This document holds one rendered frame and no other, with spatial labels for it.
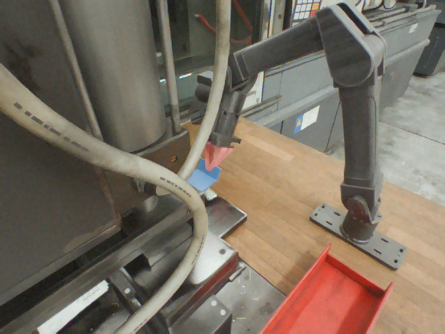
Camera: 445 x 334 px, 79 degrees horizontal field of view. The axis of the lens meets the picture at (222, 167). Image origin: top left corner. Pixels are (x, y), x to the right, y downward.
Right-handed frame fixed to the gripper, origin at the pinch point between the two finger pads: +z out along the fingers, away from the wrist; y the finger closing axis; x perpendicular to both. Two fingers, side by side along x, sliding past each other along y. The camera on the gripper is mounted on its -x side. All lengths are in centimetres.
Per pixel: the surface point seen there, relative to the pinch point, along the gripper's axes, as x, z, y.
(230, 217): 11.0, 8.0, 1.4
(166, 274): 23.1, 1.7, 34.4
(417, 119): 26, -64, -308
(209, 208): 5.3, 8.5, 2.2
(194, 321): 23.1, 14.0, 24.5
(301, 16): -20, -58, -56
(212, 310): 24.1, 12.5, 22.0
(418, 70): -4, -144, -426
